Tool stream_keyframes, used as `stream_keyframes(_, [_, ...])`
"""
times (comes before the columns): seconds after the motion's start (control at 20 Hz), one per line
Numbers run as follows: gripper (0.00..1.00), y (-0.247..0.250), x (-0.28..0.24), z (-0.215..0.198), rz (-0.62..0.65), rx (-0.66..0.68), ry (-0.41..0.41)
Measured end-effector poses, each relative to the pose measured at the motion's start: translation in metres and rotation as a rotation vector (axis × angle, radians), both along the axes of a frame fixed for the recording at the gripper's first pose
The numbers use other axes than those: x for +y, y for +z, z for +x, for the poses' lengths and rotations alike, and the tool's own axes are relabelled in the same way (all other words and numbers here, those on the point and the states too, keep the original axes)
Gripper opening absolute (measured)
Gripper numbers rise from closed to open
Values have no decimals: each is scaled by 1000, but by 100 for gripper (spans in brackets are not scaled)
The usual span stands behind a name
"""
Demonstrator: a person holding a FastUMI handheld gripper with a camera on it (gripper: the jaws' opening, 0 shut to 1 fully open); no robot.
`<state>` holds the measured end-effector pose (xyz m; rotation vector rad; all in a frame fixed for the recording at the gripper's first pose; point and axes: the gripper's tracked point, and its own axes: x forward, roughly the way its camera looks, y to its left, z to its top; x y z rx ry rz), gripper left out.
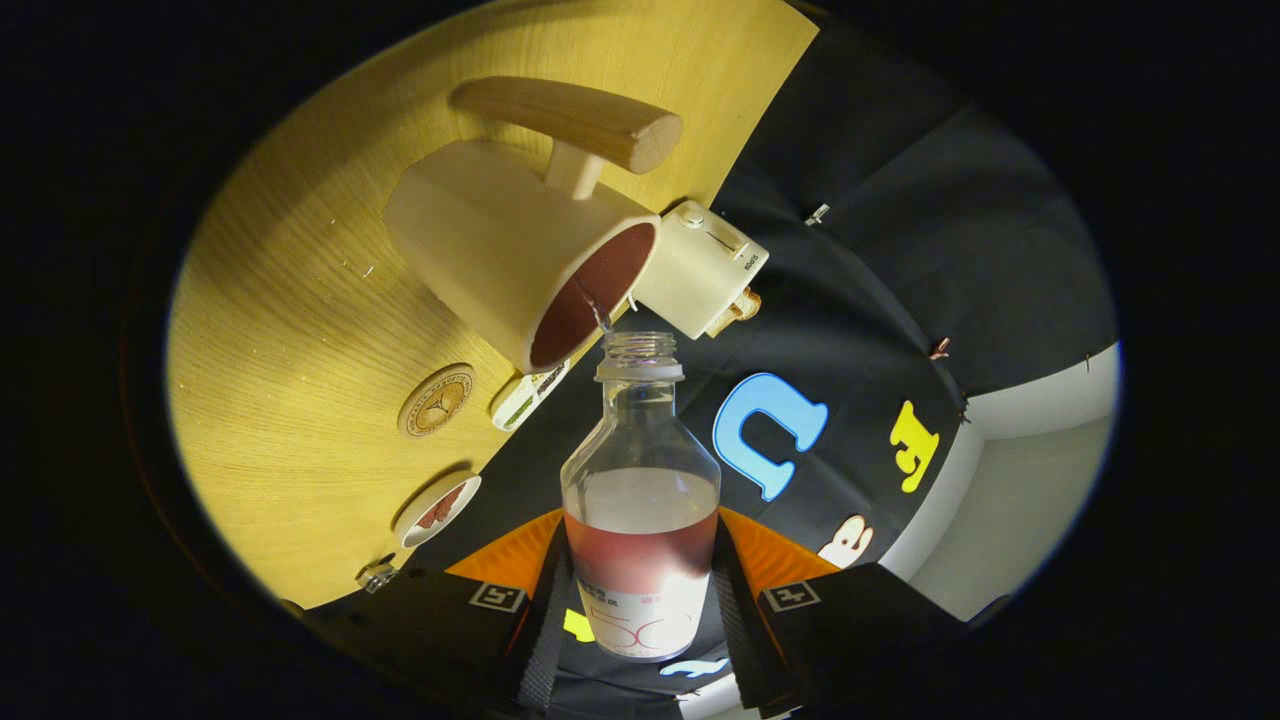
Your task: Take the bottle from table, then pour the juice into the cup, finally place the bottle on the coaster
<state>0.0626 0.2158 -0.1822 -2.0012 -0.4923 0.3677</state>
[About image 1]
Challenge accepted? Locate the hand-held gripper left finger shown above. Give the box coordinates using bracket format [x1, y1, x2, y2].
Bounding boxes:
[300, 508, 579, 716]

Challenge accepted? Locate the wooden table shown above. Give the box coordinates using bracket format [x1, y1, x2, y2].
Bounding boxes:
[166, 0, 821, 611]

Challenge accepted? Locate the cream cup with wooden handle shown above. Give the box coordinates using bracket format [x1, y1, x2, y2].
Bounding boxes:
[383, 76, 684, 375]

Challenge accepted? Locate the white round plate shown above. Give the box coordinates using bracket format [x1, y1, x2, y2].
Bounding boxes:
[393, 473, 483, 549]

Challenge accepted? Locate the clear juice bottle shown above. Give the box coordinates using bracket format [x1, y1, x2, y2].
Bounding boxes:
[560, 331, 722, 662]

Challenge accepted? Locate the round wooden coaster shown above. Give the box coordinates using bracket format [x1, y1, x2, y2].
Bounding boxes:
[397, 363, 476, 439]

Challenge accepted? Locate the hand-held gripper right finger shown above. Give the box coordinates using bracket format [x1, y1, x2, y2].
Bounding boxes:
[712, 505, 1001, 716]

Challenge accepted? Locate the cream toaster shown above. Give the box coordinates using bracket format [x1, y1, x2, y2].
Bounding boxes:
[632, 200, 770, 340]

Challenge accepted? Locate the black backdrop cloth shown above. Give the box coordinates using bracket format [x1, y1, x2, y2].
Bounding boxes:
[400, 0, 1119, 720]

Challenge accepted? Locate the white divided condiment dish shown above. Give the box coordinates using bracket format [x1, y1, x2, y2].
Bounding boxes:
[490, 360, 571, 433]

